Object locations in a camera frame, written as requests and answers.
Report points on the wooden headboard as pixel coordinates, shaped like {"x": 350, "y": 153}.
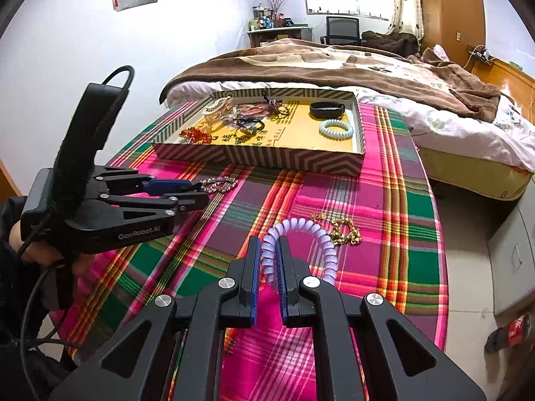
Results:
{"x": 510, "y": 80}

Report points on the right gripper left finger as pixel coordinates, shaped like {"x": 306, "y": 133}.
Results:
{"x": 249, "y": 284}

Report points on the bed with floral sheet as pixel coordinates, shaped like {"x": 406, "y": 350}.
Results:
{"x": 492, "y": 159}

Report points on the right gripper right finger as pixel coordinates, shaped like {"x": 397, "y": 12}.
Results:
{"x": 288, "y": 284}

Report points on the window curtain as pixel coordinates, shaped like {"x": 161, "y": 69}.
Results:
{"x": 406, "y": 16}

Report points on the grey drawer cabinet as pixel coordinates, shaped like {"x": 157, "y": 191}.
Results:
{"x": 511, "y": 252}

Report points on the black office chair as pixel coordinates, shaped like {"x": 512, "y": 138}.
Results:
{"x": 342, "y": 30}

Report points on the desk with items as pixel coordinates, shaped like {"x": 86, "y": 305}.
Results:
{"x": 266, "y": 27}

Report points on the brown blanket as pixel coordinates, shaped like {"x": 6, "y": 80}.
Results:
{"x": 426, "y": 79}

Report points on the yellow patterned box tray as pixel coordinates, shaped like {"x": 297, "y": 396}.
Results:
{"x": 290, "y": 140}

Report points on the wooden wardrobe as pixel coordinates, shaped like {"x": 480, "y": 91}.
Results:
{"x": 457, "y": 25}

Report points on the translucent hair claw clip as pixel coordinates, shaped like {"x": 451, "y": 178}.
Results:
{"x": 217, "y": 110}

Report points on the cola bottle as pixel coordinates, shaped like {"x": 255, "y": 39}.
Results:
{"x": 520, "y": 330}

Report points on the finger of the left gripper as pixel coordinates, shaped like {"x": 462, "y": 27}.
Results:
{"x": 186, "y": 202}
{"x": 167, "y": 185}

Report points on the left hand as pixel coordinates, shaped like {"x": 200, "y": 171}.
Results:
{"x": 45, "y": 254}

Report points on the black wristband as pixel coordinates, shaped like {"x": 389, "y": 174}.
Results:
{"x": 326, "y": 110}

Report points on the plaid tablecloth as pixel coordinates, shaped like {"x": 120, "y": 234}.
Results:
{"x": 160, "y": 318}

